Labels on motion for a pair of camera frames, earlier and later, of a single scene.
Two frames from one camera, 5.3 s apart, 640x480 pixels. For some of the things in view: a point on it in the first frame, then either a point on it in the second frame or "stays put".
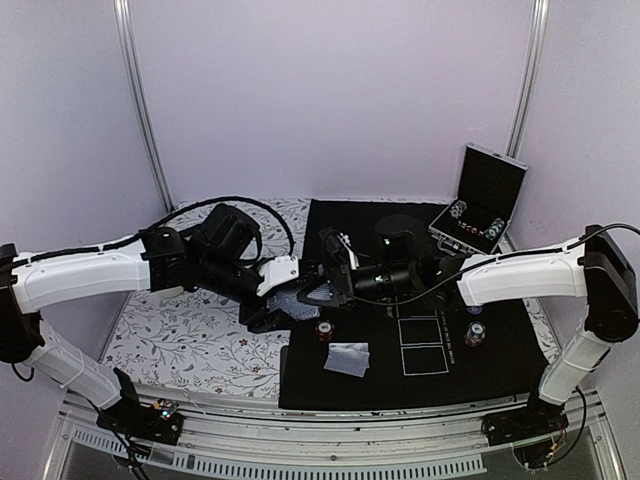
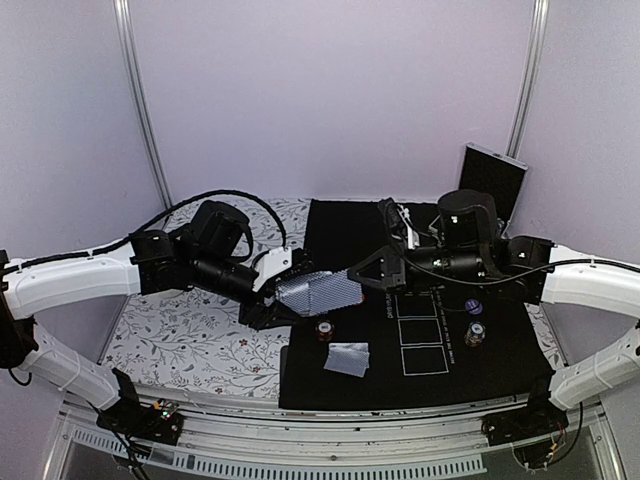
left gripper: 260,319 stays put
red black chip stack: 324,329 stays put
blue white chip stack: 475,334 stays put
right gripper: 310,289 → 395,268
